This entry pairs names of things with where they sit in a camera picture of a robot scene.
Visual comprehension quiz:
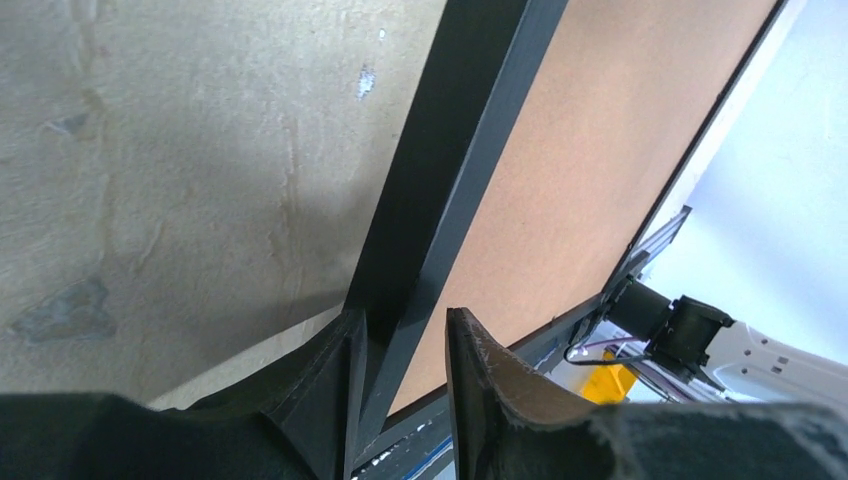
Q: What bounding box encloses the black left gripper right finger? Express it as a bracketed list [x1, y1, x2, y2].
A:
[445, 306, 848, 480]

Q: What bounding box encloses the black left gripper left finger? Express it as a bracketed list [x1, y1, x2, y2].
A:
[1, 311, 367, 479]

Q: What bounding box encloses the brown frame backing board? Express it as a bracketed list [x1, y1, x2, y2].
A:
[391, 1, 774, 412]

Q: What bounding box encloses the black picture frame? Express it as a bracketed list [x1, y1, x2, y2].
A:
[344, 1, 784, 469]

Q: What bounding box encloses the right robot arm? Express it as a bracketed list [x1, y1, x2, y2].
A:
[607, 277, 847, 415]

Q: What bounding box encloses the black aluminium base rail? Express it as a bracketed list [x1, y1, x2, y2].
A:
[351, 205, 694, 480]

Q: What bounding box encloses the yellow object beyond rail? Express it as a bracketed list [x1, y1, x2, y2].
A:
[580, 365, 639, 404]

